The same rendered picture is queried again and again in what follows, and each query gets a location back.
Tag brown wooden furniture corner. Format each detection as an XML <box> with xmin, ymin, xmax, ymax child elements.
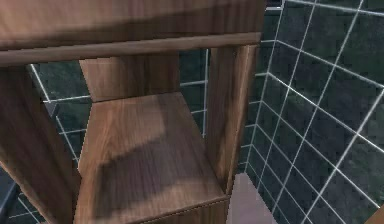
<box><xmin>365</xmin><ymin>205</ymin><xmax>384</xmax><ymax>224</ymax></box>

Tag brown wooden shelf unit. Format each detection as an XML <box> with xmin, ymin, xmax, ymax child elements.
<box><xmin>0</xmin><ymin>0</ymin><xmax>268</xmax><ymax>224</ymax></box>

